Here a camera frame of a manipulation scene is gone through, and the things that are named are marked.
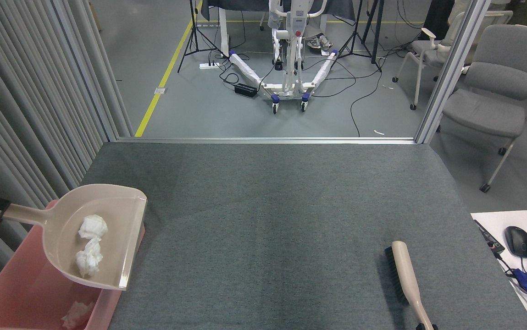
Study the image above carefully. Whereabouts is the beige brush with black bristles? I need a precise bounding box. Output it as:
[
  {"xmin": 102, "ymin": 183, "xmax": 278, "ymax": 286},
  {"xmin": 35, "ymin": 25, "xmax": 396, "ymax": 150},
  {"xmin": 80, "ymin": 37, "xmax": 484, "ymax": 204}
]
[{"xmin": 384, "ymin": 241, "xmax": 433, "ymax": 330}]

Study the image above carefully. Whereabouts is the white paper ball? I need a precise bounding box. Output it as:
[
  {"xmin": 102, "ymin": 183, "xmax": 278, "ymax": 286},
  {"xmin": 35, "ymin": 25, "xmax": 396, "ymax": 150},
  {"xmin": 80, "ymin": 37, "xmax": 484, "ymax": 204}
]
[
  {"xmin": 78, "ymin": 215, "xmax": 108, "ymax": 240},
  {"xmin": 75, "ymin": 238, "xmax": 104, "ymax": 278},
  {"xmin": 61, "ymin": 301, "xmax": 95, "ymax": 330}
]

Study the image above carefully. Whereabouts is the beige plastic dustpan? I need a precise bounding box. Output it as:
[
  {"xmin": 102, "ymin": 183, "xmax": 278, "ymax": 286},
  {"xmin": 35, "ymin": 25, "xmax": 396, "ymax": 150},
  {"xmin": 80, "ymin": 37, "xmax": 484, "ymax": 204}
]
[{"xmin": 0, "ymin": 184, "xmax": 148, "ymax": 292}]

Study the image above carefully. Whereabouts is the pink plastic bin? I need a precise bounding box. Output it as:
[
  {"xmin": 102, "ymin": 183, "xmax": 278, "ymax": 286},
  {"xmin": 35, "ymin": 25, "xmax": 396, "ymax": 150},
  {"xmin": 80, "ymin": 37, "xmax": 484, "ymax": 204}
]
[{"xmin": 0, "ymin": 199, "xmax": 145, "ymax": 330}]

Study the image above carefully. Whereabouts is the flat black device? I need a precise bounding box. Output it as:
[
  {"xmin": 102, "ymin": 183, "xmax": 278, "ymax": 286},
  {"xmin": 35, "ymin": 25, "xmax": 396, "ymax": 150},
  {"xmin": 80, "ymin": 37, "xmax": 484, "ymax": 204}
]
[{"xmin": 473, "ymin": 220, "xmax": 505, "ymax": 255}]

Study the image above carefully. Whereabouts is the black computer mouse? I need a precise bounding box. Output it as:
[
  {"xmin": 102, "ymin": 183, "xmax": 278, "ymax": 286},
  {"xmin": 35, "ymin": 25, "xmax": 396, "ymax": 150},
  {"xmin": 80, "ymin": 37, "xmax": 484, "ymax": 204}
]
[{"xmin": 504, "ymin": 226, "xmax": 527, "ymax": 259}]

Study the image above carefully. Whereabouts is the grey pleated curtain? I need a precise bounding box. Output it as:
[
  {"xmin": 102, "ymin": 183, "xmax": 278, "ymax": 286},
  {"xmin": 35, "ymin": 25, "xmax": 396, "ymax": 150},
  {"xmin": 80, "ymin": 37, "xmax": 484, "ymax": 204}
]
[{"xmin": 0, "ymin": 0, "xmax": 133, "ymax": 303}]

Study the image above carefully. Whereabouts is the large grey chair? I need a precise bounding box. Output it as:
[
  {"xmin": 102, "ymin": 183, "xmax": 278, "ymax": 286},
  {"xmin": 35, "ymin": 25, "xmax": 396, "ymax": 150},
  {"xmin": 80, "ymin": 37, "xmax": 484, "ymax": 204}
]
[{"xmin": 437, "ymin": 24, "xmax": 527, "ymax": 193}]

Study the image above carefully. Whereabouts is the grey chair with white armrests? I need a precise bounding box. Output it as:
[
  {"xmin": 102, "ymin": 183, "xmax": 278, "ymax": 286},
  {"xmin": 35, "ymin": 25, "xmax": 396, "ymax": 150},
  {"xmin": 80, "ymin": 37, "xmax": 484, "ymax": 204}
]
[{"xmin": 392, "ymin": 10, "xmax": 514, "ymax": 111}]

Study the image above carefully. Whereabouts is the black tripod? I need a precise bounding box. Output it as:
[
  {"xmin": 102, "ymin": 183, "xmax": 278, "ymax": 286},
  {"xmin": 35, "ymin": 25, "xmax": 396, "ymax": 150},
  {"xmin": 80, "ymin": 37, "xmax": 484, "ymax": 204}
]
[
  {"xmin": 177, "ymin": 0, "xmax": 225, "ymax": 74},
  {"xmin": 337, "ymin": 0, "xmax": 383, "ymax": 73}
]

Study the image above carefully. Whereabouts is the black power adapter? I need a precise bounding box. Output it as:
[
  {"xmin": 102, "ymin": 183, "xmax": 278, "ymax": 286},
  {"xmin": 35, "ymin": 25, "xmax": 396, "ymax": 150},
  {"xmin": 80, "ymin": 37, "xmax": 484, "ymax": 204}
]
[{"xmin": 234, "ymin": 83, "xmax": 259, "ymax": 98}]

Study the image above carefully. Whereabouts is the white stand on wheels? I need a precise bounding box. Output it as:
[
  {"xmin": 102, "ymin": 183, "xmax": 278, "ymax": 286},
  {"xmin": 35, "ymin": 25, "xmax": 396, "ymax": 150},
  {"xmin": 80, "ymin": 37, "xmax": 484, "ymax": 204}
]
[{"xmin": 228, "ymin": 0, "xmax": 340, "ymax": 114}]

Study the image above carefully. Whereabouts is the person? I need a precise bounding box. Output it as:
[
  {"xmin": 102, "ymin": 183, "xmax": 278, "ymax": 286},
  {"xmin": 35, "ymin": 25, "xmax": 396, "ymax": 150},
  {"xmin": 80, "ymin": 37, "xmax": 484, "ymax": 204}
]
[{"xmin": 424, "ymin": 0, "xmax": 471, "ymax": 42}]

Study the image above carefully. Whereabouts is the thin black desk cable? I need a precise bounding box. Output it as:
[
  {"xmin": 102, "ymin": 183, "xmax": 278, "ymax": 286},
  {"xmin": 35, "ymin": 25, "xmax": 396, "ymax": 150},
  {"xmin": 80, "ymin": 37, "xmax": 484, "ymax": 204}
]
[{"xmin": 495, "ymin": 252, "xmax": 527, "ymax": 318}]

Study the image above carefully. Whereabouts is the long black floor cable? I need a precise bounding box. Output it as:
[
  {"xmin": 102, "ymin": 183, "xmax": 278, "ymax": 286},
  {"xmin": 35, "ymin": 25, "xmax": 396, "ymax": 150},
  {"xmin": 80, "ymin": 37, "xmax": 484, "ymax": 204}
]
[{"xmin": 349, "ymin": 55, "xmax": 385, "ymax": 137}]

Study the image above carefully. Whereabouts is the silver post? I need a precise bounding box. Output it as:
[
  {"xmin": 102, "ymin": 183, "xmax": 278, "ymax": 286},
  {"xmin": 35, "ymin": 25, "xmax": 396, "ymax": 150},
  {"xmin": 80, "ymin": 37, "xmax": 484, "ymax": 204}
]
[{"xmin": 415, "ymin": 0, "xmax": 493, "ymax": 144}]

